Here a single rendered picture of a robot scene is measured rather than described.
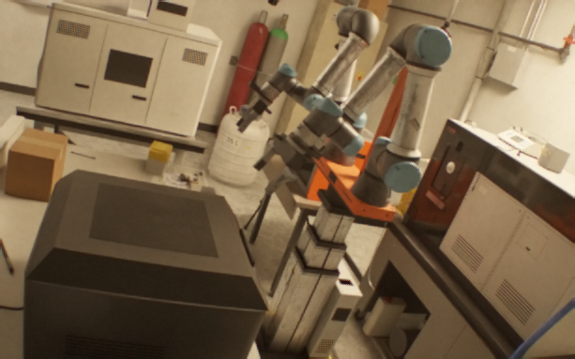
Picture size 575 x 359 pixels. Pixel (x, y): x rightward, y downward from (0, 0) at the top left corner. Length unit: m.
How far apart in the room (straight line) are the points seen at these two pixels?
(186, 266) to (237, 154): 3.33
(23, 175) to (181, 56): 1.10
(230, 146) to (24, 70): 2.68
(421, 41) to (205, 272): 0.89
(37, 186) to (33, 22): 4.04
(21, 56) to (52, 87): 3.19
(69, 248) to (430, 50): 1.08
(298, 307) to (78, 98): 1.47
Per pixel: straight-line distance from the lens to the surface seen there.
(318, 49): 5.32
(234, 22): 5.41
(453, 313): 2.36
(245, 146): 4.14
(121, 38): 2.32
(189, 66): 2.34
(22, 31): 5.53
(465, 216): 2.46
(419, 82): 1.42
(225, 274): 0.89
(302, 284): 1.94
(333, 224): 1.85
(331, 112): 1.37
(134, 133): 2.11
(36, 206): 1.56
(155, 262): 0.86
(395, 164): 1.45
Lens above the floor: 1.69
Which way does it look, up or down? 21 degrees down
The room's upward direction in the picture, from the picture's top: 19 degrees clockwise
